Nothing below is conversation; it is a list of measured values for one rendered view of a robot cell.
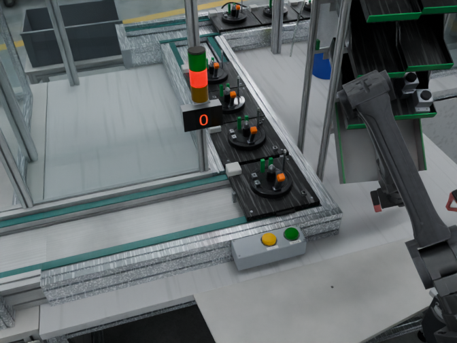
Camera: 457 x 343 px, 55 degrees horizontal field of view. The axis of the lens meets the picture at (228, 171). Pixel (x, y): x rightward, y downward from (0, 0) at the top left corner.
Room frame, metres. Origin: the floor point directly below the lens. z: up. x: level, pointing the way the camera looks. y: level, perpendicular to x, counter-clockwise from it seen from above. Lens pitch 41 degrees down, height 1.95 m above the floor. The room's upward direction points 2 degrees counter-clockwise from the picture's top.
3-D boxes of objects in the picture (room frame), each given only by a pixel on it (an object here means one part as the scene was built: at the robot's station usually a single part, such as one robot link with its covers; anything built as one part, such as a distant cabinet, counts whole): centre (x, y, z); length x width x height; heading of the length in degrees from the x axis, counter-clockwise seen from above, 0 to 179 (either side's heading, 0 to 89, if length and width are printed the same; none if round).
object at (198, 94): (1.12, 0.08, 1.28); 0.05 x 0.05 x 0.05
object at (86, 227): (1.00, 0.16, 0.91); 0.84 x 0.28 x 0.10; 105
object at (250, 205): (1.06, -0.14, 0.96); 0.24 x 0.24 x 0.02; 15
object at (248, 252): (0.83, -0.11, 0.93); 0.21 x 0.07 x 0.06; 105
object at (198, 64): (1.12, 0.08, 1.38); 0.05 x 0.05 x 0.05
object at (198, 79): (1.12, 0.08, 1.33); 0.05 x 0.05 x 0.05
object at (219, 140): (1.31, -0.07, 1.01); 0.24 x 0.24 x 0.13; 15
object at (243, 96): (1.54, -0.01, 1.01); 0.24 x 0.24 x 0.13; 15
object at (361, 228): (1.49, -0.02, 0.84); 1.50 x 1.41 x 0.03; 105
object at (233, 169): (1.13, -0.02, 0.97); 0.05 x 0.05 x 0.04; 15
